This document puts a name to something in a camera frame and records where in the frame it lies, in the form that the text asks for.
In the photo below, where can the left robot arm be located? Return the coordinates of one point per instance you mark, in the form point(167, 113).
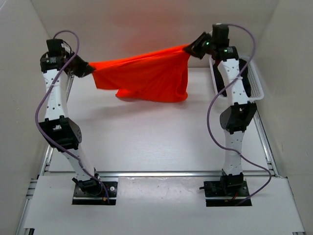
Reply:
point(57, 128)

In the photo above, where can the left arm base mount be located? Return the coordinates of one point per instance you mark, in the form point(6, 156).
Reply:
point(91, 192)

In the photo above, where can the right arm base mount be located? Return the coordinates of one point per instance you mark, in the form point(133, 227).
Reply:
point(228, 191)

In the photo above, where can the orange shorts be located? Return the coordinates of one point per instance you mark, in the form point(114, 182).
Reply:
point(160, 76)

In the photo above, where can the black shorts in basket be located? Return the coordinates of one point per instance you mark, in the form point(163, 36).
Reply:
point(219, 80)

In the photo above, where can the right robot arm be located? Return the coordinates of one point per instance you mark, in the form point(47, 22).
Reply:
point(235, 119)

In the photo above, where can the white plastic basket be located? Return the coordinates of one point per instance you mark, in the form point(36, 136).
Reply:
point(252, 76)

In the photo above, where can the aluminium front rail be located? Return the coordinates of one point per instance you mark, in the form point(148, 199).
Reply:
point(158, 173)

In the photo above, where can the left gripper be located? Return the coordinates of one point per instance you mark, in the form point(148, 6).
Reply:
point(83, 68)

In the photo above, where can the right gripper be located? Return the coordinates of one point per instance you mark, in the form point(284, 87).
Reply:
point(194, 49)

